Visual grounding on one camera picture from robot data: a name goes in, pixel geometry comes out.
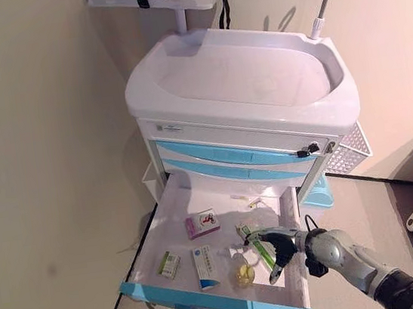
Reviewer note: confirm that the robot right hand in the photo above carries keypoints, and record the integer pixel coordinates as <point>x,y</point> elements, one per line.
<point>287,244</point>

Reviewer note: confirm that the long green white medicine box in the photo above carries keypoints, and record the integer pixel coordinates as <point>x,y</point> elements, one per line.
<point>263,253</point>

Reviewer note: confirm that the blue fronted cart drawer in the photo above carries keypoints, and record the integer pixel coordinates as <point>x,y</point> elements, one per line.
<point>175,235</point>

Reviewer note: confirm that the robot right silver arm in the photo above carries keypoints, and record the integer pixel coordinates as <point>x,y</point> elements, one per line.
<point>341,251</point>

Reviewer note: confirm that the small yellow medicine bottle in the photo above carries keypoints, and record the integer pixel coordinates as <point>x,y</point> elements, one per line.
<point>243,271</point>

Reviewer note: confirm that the blue white medicine box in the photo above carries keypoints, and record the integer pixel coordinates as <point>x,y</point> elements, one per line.
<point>204,267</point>

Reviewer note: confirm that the purple white medicine box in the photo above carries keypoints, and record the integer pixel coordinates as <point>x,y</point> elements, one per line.
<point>202,223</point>

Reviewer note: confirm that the small green white medicine box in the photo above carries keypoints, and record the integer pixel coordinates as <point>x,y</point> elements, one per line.
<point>168,264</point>

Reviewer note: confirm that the light blue waste bin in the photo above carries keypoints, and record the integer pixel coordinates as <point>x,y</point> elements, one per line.
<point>318,193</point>

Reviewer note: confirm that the silver cart latch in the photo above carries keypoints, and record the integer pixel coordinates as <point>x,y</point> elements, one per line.
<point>329,146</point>

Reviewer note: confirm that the white perforated side basket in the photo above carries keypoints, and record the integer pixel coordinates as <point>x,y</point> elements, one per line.
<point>347,155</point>

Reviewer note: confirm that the white blue medical cart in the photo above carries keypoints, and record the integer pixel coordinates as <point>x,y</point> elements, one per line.
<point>243,117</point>

